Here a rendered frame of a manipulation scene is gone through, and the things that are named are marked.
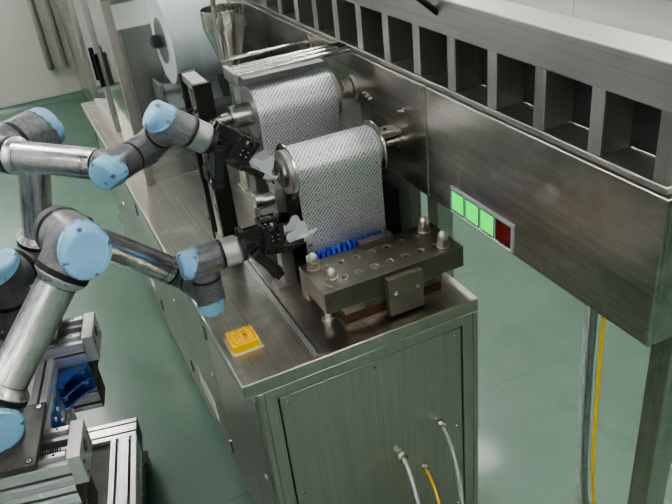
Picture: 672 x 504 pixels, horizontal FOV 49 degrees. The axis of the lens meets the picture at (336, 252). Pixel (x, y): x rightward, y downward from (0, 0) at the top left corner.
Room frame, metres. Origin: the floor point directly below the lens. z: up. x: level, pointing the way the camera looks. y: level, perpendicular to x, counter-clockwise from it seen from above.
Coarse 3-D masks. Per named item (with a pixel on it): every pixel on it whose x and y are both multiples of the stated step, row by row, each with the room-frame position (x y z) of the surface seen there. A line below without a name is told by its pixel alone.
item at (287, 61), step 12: (312, 48) 2.10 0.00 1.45; (324, 48) 2.08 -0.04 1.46; (336, 48) 2.09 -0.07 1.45; (348, 48) 2.06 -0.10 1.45; (264, 60) 2.04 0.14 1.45; (276, 60) 2.02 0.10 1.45; (288, 60) 2.03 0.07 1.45; (300, 60) 2.01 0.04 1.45; (312, 60) 2.02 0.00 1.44; (228, 72) 1.97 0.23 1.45; (240, 72) 1.95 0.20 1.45; (252, 72) 1.95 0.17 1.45; (264, 72) 1.98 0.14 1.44
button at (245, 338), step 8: (240, 328) 1.52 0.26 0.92; (248, 328) 1.52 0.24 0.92; (232, 336) 1.49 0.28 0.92; (240, 336) 1.49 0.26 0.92; (248, 336) 1.48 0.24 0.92; (256, 336) 1.48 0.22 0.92; (232, 344) 1.46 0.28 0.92; (240, 344) 1.45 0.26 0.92; (248, 344) 1.46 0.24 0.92; (256, 344) 1.46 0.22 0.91; (240, 352) 1.45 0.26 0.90
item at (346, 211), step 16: (368, 176) 1.74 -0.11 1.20; (320, 192) 1.69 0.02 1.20; (336, 192) 1.71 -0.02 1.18; (352, 192) 1.72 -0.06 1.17; (368, 192) 1.74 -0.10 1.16; (304, 208) 1.67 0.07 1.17; (320, 208) 1.69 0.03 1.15; (336, 208) 1.70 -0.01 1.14; (352, 208) 1.72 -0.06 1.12; (368, 208) 1.74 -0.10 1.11; (320, 224) 1.69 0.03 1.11; (336, 224) 1.70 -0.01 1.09; (352, 224) 1.72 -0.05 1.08; (368, 224) 1.74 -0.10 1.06; (384, 224) 1.75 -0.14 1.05; (320, 240) 1.68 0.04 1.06; (336, 240) 1.70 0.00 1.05
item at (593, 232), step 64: (320, 64) 2.29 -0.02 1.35; (448, 128) 1.61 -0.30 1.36; (512, 128) 1.39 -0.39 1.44; (448, 192) 1.61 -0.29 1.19; (512, 192) 1.38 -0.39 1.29; (576, 192) 1.21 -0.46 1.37; (640, 192) 1.07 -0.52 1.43; (576, 256) 1.19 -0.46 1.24; (640, 256) 1.05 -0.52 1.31; (640, 320) 1.03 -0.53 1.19
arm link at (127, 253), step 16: (48, 208) 1.47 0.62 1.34; (112, 240) 1.54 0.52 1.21; (128, 240) 1.58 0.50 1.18; (112, 256) 1.53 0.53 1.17; (128, 256) 1.55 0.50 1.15; (144, 256) 1.58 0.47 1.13; (160, 256) 1.61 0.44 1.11; (144, 272) 1.58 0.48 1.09; (160, 272) 1.59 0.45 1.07; (176, 272) 1.62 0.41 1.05
